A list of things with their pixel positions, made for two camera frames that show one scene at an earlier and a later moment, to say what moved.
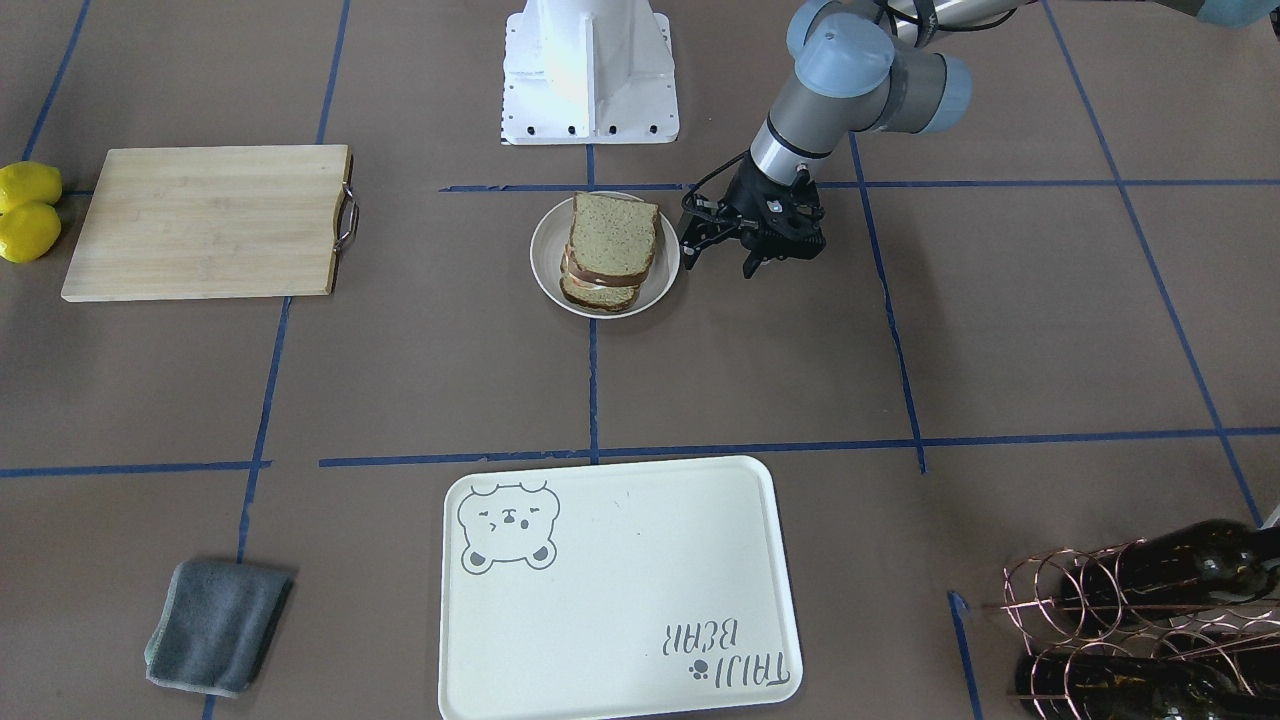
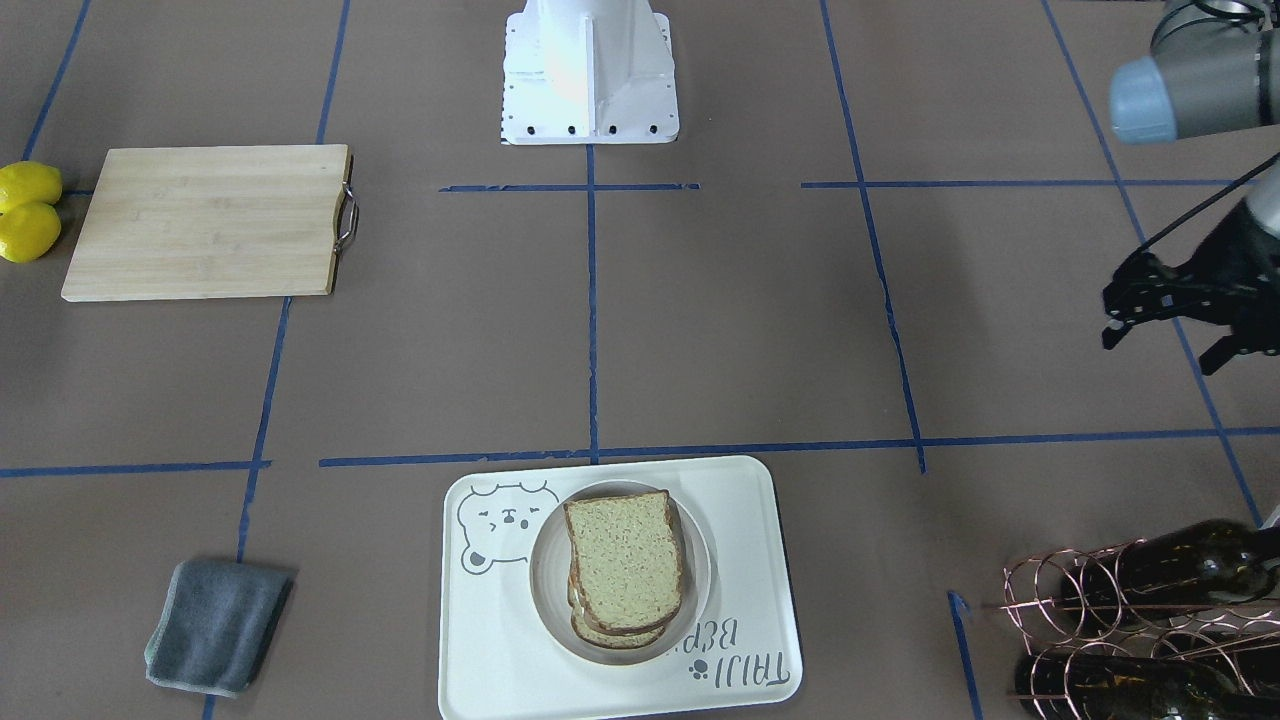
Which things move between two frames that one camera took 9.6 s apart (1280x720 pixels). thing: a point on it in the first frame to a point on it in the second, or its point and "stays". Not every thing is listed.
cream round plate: x=548 y=248 to x=550 y=569
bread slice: x=580 y=291 to x=585 y=629
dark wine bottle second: x=1094 y=686 stays
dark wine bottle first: x=1191 y=566 stays
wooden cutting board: x=214 y=222 stays
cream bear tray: x=633 y=591 stays
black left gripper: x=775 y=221 to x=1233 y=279
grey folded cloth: x=215 y=625 stays
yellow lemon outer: x=28 y=181 stays
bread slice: x=612 y=239 to x=628 y=560
